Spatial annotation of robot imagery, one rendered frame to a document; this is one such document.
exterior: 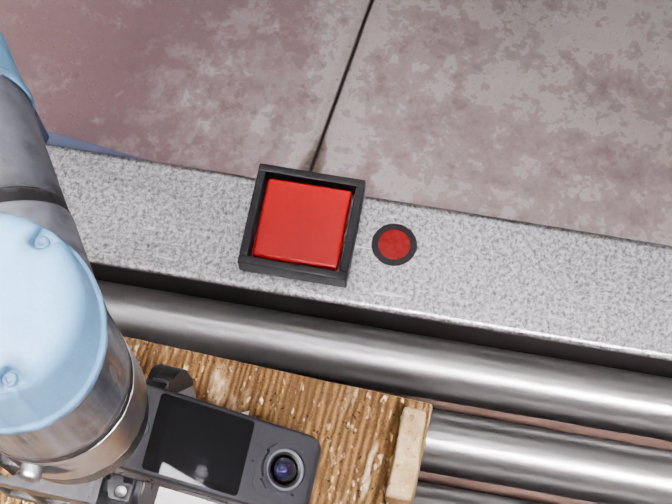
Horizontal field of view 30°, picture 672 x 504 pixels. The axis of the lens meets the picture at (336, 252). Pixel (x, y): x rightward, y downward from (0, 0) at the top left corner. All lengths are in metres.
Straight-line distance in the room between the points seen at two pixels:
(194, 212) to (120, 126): 1.09
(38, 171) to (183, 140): 1.42
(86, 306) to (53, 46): 1.61
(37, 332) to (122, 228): 0.43
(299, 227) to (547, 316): 0.18
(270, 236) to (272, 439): 0.24
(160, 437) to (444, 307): 0.29
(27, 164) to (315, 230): 0.37
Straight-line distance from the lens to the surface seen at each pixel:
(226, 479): 0.65
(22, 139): 0.54
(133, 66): 2.03
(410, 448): 0.79
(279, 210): 0.87
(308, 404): 0.82
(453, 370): 0.85
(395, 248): 0.88
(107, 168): 0.92
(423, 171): 1.92
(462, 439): 0.83
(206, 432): 0.65
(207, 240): 0.88
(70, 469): 0.59
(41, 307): 0.47
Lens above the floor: 1.73
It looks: 68 degrees down
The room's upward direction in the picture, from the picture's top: 2 degrees counter-clockwise
